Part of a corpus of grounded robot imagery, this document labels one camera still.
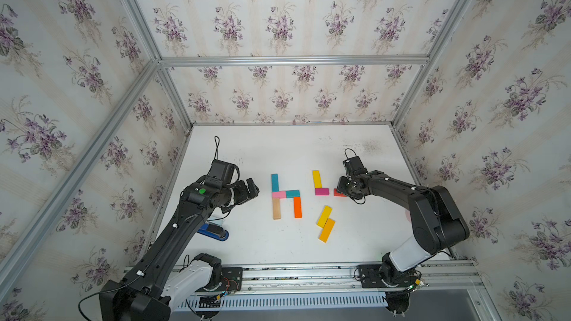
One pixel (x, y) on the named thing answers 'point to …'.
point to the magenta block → (322, 192)
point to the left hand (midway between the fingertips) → (252, 196)
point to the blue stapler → (213, 231)
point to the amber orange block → (326, 229)
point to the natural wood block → (276, 206)
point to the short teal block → (292, 193)
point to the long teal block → (275, 182)
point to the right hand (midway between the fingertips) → (345, 189)
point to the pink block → (279, 195)
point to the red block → (336, 194)
